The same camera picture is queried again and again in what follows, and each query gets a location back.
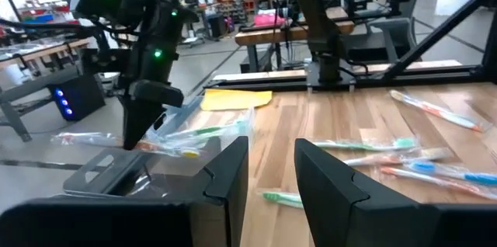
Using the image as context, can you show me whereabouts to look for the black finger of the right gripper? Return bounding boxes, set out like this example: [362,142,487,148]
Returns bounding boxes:
[120,79,186,151]

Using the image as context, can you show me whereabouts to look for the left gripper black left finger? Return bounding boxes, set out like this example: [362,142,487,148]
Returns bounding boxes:
[0,135,249,247]

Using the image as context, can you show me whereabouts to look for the dark grey plastic bin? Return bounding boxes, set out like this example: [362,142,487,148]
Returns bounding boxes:
[63,137,234,204]

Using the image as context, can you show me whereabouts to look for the wooden workbench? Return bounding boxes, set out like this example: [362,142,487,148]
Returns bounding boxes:
[234,5,356,74]
[0,36,94,143]

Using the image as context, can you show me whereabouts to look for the blue toothbrush in clear wrapper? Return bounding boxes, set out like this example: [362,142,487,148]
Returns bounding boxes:
[406,160,497,187]

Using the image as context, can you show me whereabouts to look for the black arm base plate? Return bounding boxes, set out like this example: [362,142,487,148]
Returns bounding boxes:
[305,59,357,89]

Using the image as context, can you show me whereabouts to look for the pink bag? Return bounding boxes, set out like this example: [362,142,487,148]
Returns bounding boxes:
[253,12,287,28]

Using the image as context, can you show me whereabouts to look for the grey office chair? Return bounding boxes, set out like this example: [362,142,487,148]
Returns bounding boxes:
[366,16,420,64]

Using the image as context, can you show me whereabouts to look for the blue orange packaged toothbrushes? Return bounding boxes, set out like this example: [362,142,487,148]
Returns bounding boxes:
[379,165,497,202]

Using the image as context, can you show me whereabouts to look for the green toothbrush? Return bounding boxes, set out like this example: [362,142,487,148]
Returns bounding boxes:
[259,190,304,210]
[165,120,249,141]
[309,137,419,153]

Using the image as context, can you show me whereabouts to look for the clear plastic bin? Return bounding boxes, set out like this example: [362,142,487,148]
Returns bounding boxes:
[145,95,256,159]

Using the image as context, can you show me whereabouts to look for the black computer with blue lights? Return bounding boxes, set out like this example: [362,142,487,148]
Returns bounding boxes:
[47,74,107,122]

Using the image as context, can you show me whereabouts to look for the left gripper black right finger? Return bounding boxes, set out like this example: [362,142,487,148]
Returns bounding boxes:
[294,138,497,247]

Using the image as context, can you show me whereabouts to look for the yellow cloth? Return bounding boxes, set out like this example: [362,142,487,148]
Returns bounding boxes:
[200,88,273,112]

